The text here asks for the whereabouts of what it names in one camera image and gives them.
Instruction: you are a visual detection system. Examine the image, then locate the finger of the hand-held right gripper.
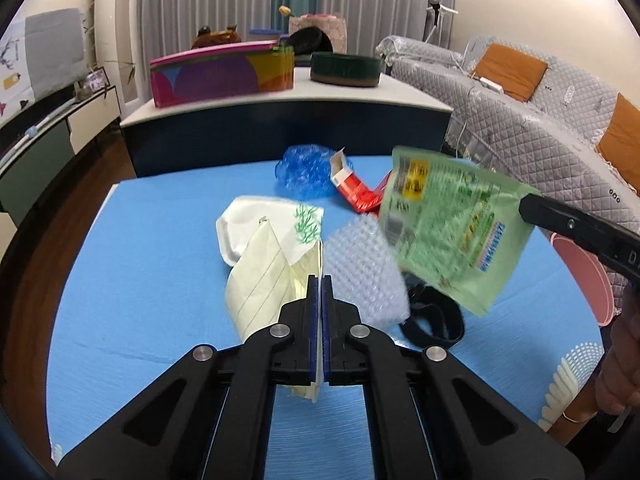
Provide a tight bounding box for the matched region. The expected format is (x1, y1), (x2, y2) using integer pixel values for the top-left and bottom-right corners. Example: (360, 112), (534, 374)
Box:
(518, 192), (640, 281)

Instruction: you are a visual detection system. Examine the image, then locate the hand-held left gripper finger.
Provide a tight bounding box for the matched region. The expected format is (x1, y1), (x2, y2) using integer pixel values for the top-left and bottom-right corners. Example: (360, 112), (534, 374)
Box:
(57, 274), (321, 480)
(321, 274), (586, 480)

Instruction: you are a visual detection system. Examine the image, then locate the pink bin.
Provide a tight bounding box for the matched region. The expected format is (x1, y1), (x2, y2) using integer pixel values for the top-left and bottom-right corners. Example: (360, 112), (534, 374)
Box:
(550, 232), (617, 327)

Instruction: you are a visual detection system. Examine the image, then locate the green snack pouch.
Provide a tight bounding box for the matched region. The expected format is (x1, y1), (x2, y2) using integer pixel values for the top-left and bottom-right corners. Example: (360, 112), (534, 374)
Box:
(378, 146), (543, 317)

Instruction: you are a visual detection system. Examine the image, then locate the person's right hand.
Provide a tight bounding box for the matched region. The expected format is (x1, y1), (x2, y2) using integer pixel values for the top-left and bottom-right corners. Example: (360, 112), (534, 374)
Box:
(595, 285), (640, 431)

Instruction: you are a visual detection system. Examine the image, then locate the clear bubble wrap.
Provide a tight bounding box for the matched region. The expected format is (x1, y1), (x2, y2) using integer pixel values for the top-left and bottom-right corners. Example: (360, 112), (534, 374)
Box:
(324, 214), (412, 325)

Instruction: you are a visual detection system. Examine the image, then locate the grey quilted sofa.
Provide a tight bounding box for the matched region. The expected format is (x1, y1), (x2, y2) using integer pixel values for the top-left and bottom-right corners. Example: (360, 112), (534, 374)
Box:
(376, 35), (640, 321)

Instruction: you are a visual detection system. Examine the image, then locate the orange cushion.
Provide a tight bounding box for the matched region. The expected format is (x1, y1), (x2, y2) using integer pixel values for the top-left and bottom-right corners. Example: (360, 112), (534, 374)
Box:
(596, 92), (640, 181)
(472, 42), (549, 103)

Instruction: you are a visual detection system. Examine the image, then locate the white paper bag green print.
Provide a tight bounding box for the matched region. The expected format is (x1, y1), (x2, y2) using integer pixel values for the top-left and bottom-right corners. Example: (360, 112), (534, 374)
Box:
(216, 195), (325, 267)

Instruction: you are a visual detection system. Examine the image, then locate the torn red carton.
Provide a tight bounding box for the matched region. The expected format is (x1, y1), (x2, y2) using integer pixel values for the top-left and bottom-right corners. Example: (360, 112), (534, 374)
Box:
(328, 148), (396, 213)

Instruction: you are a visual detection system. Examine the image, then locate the crumpled blue plastic wrap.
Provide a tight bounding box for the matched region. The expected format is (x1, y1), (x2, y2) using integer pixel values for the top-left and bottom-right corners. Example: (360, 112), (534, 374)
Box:
(276, 143), (357, 201)

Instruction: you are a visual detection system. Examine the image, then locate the blue tablecloth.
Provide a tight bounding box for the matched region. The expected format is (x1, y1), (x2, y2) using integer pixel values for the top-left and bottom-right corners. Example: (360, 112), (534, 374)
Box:
(47, 155), (608, 480)

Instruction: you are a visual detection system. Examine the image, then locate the white-topped dark coffee table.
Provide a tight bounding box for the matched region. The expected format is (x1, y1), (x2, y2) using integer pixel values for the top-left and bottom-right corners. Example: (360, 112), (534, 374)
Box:
(120, 67), (455, 178)

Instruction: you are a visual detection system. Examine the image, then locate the dark green round tin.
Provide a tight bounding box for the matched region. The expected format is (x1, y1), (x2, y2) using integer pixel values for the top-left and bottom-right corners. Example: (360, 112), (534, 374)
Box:
(310, 51), (383, 88)

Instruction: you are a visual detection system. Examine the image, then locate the colourful oval box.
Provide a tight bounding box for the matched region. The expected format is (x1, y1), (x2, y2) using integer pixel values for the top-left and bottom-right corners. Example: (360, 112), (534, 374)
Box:
(150, 42), (296, 109)

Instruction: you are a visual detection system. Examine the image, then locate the pink pet house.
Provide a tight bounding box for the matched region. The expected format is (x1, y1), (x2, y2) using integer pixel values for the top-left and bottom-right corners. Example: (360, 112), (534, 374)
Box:
(287, 12), (348, 58)

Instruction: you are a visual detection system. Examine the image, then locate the brown teapot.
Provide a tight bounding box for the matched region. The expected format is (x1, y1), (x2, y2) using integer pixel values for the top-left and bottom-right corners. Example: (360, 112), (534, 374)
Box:
(191, 25), (243, 51)

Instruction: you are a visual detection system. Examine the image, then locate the low tv cabinet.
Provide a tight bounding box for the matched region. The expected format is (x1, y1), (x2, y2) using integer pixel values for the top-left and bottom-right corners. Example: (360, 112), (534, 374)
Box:
(0, 82), (121, 228)

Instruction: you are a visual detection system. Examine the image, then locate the black strap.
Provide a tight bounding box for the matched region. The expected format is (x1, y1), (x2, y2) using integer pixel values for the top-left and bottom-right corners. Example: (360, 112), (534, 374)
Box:
(402, 275), (466, 347)

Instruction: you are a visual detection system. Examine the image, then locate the small photo frame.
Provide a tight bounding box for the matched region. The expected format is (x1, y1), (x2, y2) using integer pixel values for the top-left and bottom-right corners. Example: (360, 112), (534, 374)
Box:
(85, 66), (111, 92)

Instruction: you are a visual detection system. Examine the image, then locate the wall poster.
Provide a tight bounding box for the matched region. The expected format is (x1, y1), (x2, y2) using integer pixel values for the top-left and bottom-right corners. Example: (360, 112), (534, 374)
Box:
(0, 7), (86, 121)

